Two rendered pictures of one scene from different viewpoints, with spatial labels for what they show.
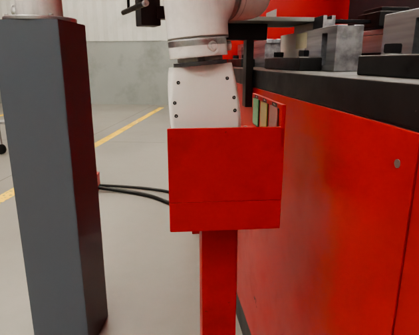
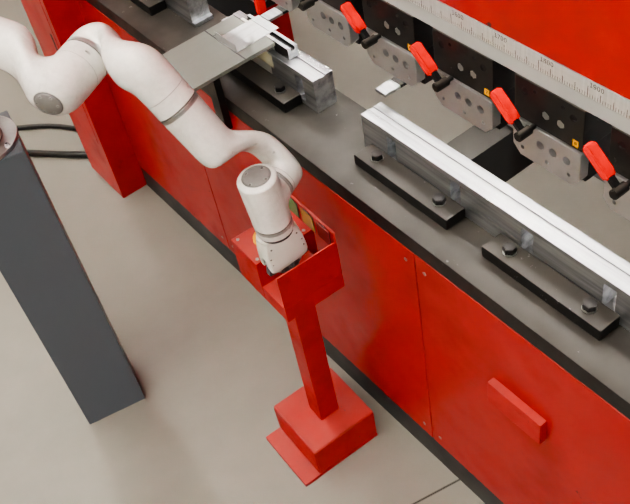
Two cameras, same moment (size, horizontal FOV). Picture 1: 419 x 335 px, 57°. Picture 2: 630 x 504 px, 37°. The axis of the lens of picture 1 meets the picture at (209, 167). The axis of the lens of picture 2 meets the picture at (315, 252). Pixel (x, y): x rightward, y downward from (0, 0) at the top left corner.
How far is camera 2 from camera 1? 1.70 m
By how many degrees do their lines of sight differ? 36
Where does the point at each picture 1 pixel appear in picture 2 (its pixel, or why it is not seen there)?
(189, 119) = (281, 263)
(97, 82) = not seen: outside the picture
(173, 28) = (265, 230)
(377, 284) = (408, 301)
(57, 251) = (87, 338)
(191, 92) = (280, 251)
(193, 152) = (292, 281)
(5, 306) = (2, 408)
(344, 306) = (390, 306)
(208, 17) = (284, 218)
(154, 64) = not seen: outside the picture
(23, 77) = (3, 214)
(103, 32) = not seen: outside the picture
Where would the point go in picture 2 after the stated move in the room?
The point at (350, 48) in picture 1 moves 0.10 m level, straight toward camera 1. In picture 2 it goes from (326, 91) to (335, 117)
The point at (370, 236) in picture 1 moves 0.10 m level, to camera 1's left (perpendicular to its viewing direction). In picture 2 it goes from (398, 281) to (361, 302)
